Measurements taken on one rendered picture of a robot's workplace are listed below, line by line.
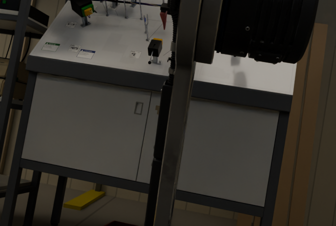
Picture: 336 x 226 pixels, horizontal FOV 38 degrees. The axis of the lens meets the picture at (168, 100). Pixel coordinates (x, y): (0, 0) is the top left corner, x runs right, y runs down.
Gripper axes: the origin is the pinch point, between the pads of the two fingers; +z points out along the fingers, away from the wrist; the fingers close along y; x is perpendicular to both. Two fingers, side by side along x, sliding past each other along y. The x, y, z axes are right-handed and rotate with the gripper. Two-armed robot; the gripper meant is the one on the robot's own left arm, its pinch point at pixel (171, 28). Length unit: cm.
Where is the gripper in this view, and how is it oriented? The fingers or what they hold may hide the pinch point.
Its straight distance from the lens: 198.0
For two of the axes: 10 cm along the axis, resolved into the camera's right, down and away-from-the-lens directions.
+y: -9.8, -1.7, 0.8
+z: -1.2, 8.9, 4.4
